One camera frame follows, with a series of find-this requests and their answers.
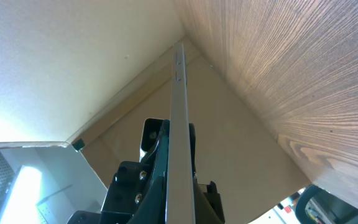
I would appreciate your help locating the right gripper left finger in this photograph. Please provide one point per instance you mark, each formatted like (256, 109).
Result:
(137, 193)

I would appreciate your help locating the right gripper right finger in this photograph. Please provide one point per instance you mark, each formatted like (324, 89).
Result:
(208, 204)

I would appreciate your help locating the blue Galaxy smartphone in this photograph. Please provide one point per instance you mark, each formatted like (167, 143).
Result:
(180, 206)

